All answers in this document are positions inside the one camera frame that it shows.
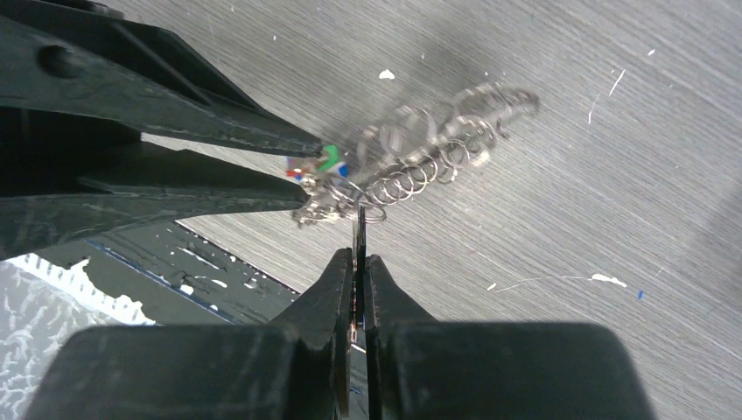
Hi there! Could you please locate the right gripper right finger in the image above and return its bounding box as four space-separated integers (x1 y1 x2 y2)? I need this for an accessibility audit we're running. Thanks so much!
365 255 655 419

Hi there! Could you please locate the green key tag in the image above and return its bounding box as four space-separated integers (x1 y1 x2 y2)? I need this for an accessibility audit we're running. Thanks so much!
317 144 341 172

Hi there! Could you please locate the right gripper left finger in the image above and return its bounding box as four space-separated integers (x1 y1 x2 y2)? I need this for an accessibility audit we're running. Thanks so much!
26 248 354 419

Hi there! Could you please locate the numbered metal key ring disc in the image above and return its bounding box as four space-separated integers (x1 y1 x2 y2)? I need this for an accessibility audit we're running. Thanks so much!
286 83 541 228

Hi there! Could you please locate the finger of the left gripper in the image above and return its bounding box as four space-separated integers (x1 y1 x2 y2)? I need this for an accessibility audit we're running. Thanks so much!
1 1 322 157
1 143 307 259

